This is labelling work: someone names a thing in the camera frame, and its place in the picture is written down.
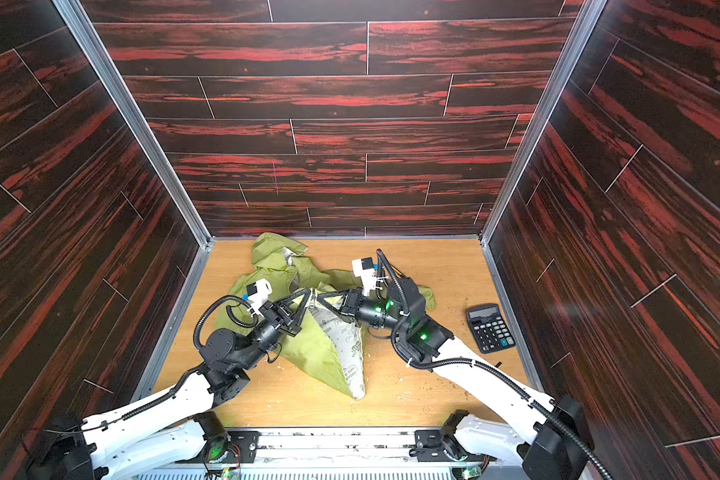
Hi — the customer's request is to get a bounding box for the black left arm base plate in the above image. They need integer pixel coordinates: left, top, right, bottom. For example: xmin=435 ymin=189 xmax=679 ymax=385
xmin=179 ymin=430 xmax=261 ymax=466

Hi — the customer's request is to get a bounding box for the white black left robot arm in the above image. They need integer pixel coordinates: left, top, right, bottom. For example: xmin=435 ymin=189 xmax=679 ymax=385
xmin=17 ymin=289 xmax=311 ymax=479

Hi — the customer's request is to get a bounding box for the aluminium corner post left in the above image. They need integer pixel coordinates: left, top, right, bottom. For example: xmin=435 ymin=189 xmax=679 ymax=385
xmin=52 ymin=0 xmax=212 ymax=250

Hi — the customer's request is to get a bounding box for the aluminium front rail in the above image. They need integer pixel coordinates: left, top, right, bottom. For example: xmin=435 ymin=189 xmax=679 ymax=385
xmin=80 ymin=425 xmax=595 ymax=480

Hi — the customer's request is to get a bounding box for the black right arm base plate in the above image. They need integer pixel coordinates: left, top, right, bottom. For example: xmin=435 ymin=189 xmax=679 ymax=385
xmin=408 ymin=429 xmax=494 ymax=463

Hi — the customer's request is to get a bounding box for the green zip jacket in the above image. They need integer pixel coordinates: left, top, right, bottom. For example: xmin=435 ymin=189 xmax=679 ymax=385
xmin=215 ymin=232 xmax=437 ymax=401

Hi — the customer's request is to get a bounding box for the black desk calculator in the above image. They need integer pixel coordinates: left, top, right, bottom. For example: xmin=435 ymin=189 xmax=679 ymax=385
xmin=466 ymin=304 xmax=517 ymax=354

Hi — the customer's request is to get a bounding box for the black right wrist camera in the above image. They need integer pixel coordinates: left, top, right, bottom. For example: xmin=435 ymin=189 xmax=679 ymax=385
xmin=352 ymin=257 xmax=379 ymax=296

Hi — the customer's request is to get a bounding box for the aluminium corner post right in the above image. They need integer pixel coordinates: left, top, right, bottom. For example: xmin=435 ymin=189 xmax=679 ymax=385
xmin=480 ymin=0 xmax=607 ymax=254

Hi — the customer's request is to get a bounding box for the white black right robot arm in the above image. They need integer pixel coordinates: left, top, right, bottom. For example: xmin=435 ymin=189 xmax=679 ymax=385
xmin=317 ymin=278 xmax=612 ymax=479

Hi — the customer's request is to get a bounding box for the aluminium corner post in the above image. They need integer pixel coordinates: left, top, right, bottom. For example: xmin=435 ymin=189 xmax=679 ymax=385
xmin=480 ymin=0 xmax=607 ymax=254
xmin=52 ymin=0 xmax=212 ymax=250

